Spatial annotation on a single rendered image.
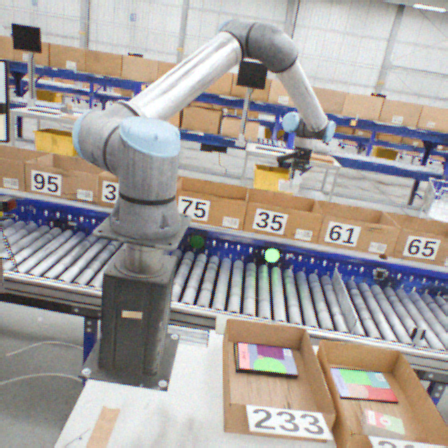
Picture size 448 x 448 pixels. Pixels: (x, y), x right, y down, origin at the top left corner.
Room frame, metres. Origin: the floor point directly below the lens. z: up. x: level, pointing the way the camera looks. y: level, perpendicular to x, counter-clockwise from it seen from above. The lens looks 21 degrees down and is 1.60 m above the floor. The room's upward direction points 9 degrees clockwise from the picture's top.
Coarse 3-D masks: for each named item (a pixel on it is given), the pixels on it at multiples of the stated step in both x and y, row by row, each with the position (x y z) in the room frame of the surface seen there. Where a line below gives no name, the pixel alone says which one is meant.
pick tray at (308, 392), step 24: (240, 336) 1.15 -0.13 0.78; (264, 336) 1.15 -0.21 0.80; (288, 336) 1.16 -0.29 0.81; (312, 360) 1.03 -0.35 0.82; (240, 384) 0.94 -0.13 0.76; (264, 384) 0.96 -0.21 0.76; (288, 384) 0.98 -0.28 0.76; (312, 384) 0.97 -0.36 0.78; (240, 408) 0.77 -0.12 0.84; (288, 408) 0.88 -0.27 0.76; (312, 408) 0.89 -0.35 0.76; (240, 432) 0.77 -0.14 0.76
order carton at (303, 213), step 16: (256, 192) 2.20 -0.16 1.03; (272, 192) 2.19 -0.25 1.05; (256, 208) 1.91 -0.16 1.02; (272, 208) 1.90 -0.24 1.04; (288, 208) 2.19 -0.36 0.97; (304, 208) 2.19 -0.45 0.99; (320, 208) 2.01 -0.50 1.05; (288, 224) 1.90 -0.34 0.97; (304, 224) 1.90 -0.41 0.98; (320, 224) 1.90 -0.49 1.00; (304, 240) 1.90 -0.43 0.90
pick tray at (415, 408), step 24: (336, 360) 1.11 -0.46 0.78; (360, 360) 1.11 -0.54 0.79; (384, 360) 1.12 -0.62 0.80; (408, 384) 1.02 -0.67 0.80; (336, 408) 0.85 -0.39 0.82; (360, 408) 0.92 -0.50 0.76; (384, 408) 0.94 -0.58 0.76; (408, 408) 0.96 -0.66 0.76; (432, 408) 0.88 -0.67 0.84; (336, 432) 0.80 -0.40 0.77; (360, 432) 0.83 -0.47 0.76; (408, 432) 0.86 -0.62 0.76; (432, 432) 0.84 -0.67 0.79
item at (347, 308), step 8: (336, 272) 1.78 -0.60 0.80; (336, 280) 1.74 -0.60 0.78; (336, 288) 1.70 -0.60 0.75; (344, 288) 1.60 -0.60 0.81; (344, 296) 1.56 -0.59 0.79; (344, 304) 1.53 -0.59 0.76; (344, 312) 1.50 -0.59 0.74; (352, 312) 1.41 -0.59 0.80; (352, 320) 1.39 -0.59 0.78; (352, 328) 1.36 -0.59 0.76
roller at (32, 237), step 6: (42, 228) 1.83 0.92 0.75; (48, 228) 1.87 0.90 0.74; (30, 234) 1.73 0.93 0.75; (36, 234) 1.76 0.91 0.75; (42, 234) 1.80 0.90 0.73; (24, 240) 1.66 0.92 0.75; (30, 240) 1.69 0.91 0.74; (12, 246) 1.58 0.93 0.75; (18, 246) 1.60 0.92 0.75; (24, 246) 1.63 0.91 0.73; (6, 252) 1.52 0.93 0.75; (18, 252) 1.58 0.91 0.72
